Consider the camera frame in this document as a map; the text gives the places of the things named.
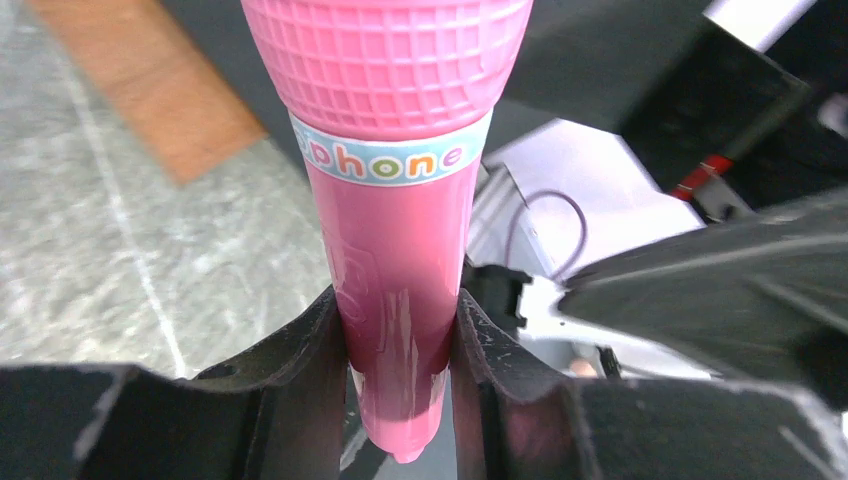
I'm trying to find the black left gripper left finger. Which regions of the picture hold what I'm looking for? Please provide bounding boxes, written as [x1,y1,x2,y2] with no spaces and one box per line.
[1,290,347,479]

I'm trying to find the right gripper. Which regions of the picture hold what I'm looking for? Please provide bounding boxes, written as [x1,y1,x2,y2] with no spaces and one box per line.
[504,0,847,411]

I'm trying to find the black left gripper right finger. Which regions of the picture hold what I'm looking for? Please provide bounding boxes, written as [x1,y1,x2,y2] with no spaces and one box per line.
[450,293,847,479]

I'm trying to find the pink toy microphone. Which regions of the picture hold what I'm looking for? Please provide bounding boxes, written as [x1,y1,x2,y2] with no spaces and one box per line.
[242,1,532,463]

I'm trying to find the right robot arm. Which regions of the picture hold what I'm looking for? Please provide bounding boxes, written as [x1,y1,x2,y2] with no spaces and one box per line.
[488,1,847,410]

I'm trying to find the wooden board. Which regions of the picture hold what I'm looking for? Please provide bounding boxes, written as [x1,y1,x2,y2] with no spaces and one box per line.
[29,0,267,184]

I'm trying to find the dark grey network switch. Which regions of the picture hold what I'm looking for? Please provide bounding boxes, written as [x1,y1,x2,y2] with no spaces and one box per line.
[162,0,554,176]

